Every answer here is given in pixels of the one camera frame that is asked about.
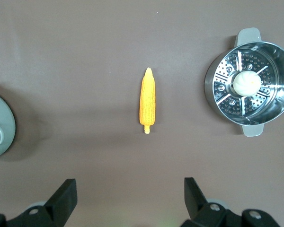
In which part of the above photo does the grey electric cooking pot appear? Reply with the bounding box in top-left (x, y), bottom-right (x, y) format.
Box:
top-left (0, 91), bottom-right (16, 161)

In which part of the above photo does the white steamed bun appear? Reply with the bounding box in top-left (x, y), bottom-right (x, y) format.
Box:
top-left (233, 71), bottom-right (260, 96)

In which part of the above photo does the brown table mat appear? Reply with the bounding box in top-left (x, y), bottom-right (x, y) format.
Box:
top-left (0, 0), bottom-right (284, 227)

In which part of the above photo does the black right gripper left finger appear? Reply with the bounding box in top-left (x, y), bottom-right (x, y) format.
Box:
top-left (0, 179), bottom-right (78, 227)

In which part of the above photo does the stainless steel steamer pot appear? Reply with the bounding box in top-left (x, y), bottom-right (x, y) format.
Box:
top-left (204, 27), bottom-right (284, 138)

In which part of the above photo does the glass pot lid with knob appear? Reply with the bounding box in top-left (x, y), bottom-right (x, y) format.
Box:
top-left (0, 93), bottom-right (14, 158)

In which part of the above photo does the yellow toy corn cob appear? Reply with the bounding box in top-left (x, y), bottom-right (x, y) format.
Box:
top-left (139, 68), bottom-right (156, 135)

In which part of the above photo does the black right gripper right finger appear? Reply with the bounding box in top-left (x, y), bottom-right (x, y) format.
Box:
top-left (181, 177), bottom-right (281, 227)

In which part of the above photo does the perforated metal steamer plate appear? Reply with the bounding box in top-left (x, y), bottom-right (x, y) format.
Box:
top-left (213, 49), bottom-right (279, 119)

